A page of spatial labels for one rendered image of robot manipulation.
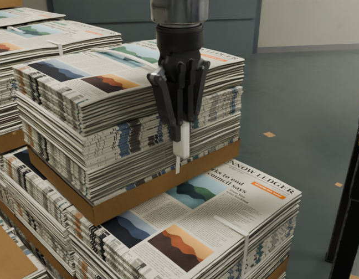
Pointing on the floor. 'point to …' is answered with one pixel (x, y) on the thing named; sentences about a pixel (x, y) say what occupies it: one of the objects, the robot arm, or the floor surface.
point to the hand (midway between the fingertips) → (180, 138)
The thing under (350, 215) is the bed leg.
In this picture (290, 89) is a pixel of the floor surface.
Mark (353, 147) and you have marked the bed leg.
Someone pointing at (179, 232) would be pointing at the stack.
